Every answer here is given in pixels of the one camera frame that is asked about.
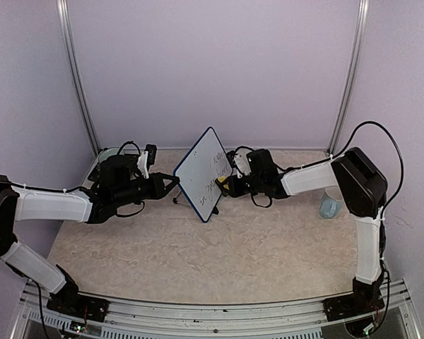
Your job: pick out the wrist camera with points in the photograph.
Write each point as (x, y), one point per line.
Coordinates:
(147, 159)
(239, 162)

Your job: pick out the yellow whiteboard eraser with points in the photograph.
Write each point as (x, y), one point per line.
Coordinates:
(223, 182)

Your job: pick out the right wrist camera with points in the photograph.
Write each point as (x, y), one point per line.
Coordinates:
(239, 162)

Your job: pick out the whiteboard metal stand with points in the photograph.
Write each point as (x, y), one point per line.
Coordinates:
(176, 200)

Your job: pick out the front aluminium rail base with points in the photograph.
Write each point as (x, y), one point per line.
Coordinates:
(125, 318)

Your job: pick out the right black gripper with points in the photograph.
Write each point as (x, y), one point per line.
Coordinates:
(234, 191)

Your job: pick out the right aluminium frame post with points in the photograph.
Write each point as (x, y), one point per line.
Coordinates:
(361, 22)

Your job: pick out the light green bowl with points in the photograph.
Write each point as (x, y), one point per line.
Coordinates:
(106, 153)

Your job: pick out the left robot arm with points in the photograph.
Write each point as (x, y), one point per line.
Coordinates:
(119, 180)

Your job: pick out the aluminium frame post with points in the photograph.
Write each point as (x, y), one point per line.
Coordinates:
(64, 19)
(361, 22)

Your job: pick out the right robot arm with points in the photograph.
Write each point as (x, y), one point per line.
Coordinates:
(363, 188)

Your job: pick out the left aluminium frame post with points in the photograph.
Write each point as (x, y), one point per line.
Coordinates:
(64, 19)

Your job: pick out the blue framed whiteboard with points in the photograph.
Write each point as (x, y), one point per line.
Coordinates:
(198, 171)

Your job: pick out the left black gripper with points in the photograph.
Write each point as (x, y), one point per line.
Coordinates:
(159, 191)

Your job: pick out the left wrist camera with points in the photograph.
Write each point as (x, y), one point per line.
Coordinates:
(147, 159)

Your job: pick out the black patterned square plate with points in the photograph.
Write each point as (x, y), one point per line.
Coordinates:
(94, 173)

